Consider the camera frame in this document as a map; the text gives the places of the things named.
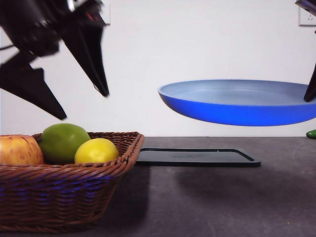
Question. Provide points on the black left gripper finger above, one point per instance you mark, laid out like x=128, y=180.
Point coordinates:
x=27, y=84
x=89, y=56

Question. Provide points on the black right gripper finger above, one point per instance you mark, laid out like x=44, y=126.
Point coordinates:
x=311, y=91

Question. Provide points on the blue round plate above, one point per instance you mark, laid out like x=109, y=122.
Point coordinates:
x=234, y=111

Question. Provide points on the yellow lemon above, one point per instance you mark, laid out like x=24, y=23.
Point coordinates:
x=96, y=151

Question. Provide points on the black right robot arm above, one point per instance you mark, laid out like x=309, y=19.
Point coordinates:
x=309, y=3

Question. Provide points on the brown woven wicker basket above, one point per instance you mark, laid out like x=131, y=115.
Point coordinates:
x=61, y=192

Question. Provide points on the dark green vegetable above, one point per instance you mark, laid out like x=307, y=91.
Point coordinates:
x=312, y=134

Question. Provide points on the red yellow apple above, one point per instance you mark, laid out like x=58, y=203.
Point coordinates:
x=17, y=150

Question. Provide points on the green apple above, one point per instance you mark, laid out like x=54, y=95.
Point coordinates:
x=61, y=143

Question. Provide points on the black flat tray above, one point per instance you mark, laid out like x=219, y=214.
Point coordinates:
x=197, y=158

